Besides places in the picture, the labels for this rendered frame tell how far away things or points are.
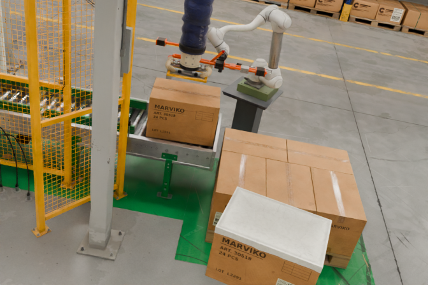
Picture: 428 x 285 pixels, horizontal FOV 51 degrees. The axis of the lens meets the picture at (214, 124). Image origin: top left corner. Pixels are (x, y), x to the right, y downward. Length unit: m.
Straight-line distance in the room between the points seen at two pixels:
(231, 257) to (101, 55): 1.39
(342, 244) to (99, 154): 2.05
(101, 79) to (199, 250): 1.69
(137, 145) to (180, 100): 0.55
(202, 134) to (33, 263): 1.67
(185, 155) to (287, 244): 1.63
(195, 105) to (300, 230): 1.59
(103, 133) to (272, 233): 1.26
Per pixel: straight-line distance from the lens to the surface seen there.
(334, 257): 3.96
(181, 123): 3.87
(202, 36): 3.67
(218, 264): 2.70
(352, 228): 3.75
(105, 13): 2.66
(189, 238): 3.86
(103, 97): 2.87
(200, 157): 3.87
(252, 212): 2.66
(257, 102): 4.44
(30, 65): 3.03
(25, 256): 3.73
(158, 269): 3.61
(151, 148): 3.90
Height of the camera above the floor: 2.74
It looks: 30 degrees down
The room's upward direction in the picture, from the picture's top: 11 degrees clockwise
